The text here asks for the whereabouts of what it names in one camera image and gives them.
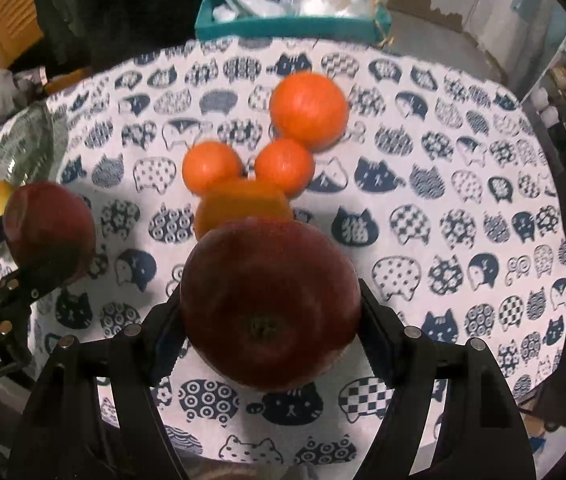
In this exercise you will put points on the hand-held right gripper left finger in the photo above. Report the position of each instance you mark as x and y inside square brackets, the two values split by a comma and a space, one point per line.
[163, 340]

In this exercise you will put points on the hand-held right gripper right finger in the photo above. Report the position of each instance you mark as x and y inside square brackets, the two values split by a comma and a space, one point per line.
[380, 345]

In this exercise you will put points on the red apple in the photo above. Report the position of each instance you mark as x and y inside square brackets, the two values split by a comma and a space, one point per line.
[268, 300]
[48, 225]

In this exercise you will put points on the green glass bowl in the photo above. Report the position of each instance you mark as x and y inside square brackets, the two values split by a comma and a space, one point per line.
[23, 145]

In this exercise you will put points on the small orange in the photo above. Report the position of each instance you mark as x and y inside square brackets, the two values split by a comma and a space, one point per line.
[284, 166]
[213, 166]
[243, 201]

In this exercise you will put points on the large orange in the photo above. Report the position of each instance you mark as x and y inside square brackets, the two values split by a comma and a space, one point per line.
[309, 110]

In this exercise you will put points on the grey padded jacket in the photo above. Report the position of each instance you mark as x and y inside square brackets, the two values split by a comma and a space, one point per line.
[3, 92]

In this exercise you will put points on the cat print tablecloth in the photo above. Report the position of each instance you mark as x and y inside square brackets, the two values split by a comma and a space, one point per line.
[463, 185]

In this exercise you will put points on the black hooded coat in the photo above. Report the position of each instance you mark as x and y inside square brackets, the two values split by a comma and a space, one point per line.
[123, 10]

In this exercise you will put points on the white shoe rack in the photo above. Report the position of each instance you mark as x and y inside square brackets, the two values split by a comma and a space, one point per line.
[538, 85]

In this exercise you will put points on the rows of shoes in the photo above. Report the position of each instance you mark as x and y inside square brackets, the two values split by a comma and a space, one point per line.
[563, 77]

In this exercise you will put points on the teal cardboard box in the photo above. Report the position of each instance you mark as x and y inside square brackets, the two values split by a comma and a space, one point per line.
[288, 27]

